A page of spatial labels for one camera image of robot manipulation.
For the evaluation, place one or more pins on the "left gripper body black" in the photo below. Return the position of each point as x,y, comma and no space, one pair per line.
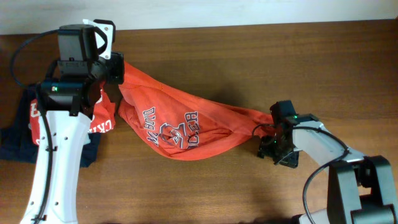
113,70

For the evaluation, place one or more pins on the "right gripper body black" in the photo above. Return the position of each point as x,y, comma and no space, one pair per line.
280,152

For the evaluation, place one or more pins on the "orange soccer t-shirt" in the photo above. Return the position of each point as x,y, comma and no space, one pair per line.
182,126

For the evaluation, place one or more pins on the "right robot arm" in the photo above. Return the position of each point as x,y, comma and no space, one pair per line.
361,188

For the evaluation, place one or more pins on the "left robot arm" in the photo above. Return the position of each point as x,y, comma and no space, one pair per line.
65,100

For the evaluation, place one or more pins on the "folded red soccer shirt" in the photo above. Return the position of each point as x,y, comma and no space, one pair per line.
102,121

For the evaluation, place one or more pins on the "dark navy folded garment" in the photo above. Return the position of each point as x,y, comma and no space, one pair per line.
17,143

